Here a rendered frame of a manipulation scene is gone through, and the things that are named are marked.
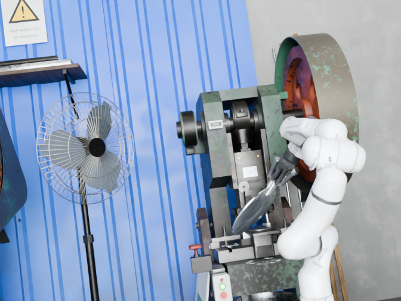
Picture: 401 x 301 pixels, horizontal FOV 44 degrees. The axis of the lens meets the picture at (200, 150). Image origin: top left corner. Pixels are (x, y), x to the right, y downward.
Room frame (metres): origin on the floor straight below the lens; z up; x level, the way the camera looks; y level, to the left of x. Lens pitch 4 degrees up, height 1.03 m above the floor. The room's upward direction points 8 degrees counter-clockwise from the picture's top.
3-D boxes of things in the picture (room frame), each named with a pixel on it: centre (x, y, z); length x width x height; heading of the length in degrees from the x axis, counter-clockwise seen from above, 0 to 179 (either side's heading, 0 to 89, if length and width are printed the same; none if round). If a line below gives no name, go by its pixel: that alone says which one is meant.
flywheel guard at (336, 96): (2.75, -0.55, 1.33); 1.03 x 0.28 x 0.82; 5
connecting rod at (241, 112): (2.62, -0.23, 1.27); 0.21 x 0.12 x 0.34; 5
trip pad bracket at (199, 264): (2.37, 0.06, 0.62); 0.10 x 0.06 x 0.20; 95
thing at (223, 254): (2.62, -0.23, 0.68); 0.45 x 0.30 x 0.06; 95
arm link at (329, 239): (1.85, -0.37, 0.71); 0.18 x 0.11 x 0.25; 124
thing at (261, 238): (2.45, -0.24, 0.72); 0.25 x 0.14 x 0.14; 5
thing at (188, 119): (2.62, 0.02, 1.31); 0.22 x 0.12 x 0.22; 5
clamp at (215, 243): (2.61, -0.06, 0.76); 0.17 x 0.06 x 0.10; 95
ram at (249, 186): (2.58, -0.23, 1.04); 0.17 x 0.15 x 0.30; 5
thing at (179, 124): (2.62, -0.22, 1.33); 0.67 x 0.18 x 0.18; 95
